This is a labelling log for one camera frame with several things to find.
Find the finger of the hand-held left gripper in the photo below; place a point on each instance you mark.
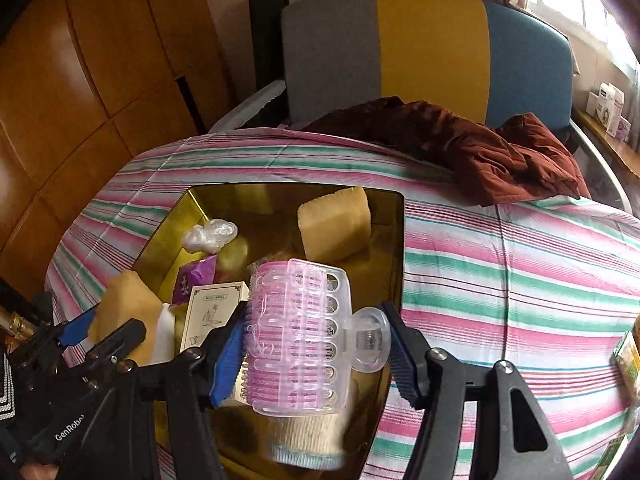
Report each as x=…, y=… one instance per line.
x=80, y=322
x=120, y=335

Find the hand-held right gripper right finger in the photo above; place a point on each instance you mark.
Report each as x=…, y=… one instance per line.
x=400, y=355

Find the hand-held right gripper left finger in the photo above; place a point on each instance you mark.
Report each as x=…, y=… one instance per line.
x=227, y=365

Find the small yellow sponge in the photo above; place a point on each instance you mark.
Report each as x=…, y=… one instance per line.
x=125, y=300

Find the pink hair roller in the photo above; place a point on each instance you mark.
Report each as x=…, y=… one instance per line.
x=300, y=340

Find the purple snack packet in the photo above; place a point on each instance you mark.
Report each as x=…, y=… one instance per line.
x=197, y=275

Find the beige sock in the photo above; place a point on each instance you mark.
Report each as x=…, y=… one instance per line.
x=310, y=440

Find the white plastic bag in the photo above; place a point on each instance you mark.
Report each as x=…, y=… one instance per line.
x=210, y=235

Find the large yellow sponge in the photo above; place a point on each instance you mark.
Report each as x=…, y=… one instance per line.
x=335, y=225

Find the gold box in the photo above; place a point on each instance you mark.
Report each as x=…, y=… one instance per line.
x=250, y=205

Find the white plastic item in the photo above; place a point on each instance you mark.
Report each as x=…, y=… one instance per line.
x=167, y=332

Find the small white drawing box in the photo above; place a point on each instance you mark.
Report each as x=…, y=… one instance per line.
x=210, y=310

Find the striped tablecloth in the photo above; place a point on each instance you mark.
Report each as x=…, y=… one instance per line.
x=500, y=285

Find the brown jacket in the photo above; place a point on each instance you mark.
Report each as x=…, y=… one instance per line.
x=475, y=150

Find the rice cracker packet green label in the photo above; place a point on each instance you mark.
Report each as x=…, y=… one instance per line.
x=630, y=360

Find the wooden cabinet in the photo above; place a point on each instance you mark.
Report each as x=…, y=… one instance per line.
x=100, y=60

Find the wooden shelf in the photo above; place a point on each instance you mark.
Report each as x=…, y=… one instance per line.
x=615, y=152

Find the grey yellow blue chair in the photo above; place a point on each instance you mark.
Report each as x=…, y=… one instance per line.
x=430, y=50

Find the purple carton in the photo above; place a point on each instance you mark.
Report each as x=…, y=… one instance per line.
x=620, y=127

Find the white carton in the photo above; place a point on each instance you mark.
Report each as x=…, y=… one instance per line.
x=605, y=102

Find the window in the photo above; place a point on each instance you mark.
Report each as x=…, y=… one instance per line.
x=590, y=0

